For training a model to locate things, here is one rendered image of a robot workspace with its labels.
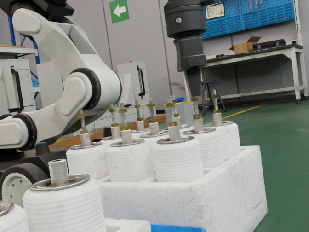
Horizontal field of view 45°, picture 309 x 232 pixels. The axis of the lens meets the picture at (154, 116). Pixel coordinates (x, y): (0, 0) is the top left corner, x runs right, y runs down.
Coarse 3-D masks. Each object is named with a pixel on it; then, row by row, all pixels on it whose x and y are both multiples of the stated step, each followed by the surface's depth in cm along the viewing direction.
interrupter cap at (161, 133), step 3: (162, 132) 92; (165, 132) 91; (168, 132) 89; (141, 135) 91; (144, 135) 90; (147, 135) 91; (150, 135) 87; (153, 135) 87; (156, 135) 87; (159, 135) 87; (162, 135) 87
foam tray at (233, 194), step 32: (224, 160) 88; (256, 160) 94; (128, 192) 72; (160, 192) 68; (192, 192) 65; (224, 192) 74; (256, 192) 91; (192, 224) 66; (224, 224) 72; (256, 224) 89
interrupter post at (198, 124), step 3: (195, 120) 83; (198, 120) 83; (201, 120) 84; (195, 123) 84; (198, 123) 83; (201, 123) 84; (195, 126) 84; (198, 126) 83; (201, 126) 84; (195, 129) 84; (198, 129) 83; (201, 129) 83
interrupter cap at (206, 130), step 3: (192, 129) 88; (204, 129) 86; (207, 129) 85; (210, 129) 83; (213, 129) 82; (183, 132) 84; (186, 132) 85; (189, 132) 83; (192, 132) 82; (195, 132) 81; (198, 132) 81; (201, 132) 81; (204, 132) 81; (207, 132) 81
